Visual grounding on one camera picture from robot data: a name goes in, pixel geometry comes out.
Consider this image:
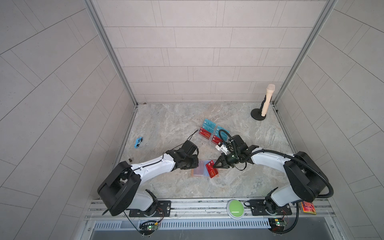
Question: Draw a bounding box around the tan leather card holder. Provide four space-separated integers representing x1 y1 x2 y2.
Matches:
191 160 215 178

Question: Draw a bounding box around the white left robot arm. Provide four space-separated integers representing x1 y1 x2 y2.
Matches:
97 140 199 216

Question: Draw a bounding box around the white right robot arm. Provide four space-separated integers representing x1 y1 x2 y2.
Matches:
214 145 334 215

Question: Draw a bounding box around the teal VIP card right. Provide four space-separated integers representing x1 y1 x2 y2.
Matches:
215 125 231 139

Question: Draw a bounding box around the teal vip card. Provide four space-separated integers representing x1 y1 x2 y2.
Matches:
215 125 231 139
202 119 216 133

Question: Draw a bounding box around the clear acrylic card stand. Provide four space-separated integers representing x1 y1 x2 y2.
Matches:
206 123 230 145

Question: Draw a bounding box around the teal VIP card left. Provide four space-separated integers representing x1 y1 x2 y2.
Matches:
202 119 216 133

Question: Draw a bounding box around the red patterned card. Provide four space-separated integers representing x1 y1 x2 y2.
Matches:
301 201 317 215

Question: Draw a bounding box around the beige microphone on black stand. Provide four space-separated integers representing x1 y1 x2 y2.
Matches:
251 84 276 121

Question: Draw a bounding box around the blue toy car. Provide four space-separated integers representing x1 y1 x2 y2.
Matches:
134 137 143 149

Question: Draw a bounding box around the green push button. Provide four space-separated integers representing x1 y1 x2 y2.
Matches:
226 199 245 220

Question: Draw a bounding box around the right circuit board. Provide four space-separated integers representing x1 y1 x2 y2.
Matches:
268 218 287 233

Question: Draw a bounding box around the circuit board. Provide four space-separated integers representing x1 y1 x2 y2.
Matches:
268 218 287 233
139 220 160 236

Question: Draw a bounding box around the left circuit board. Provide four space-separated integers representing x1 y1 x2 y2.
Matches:
139 220 160 236

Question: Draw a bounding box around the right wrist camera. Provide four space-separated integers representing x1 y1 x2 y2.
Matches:
215 142 230 155

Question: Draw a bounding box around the aluminium rail base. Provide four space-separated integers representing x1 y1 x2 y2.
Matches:
85 198 334 231

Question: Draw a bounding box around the black corrugated cable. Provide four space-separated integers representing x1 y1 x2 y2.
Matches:
218 128 334 235

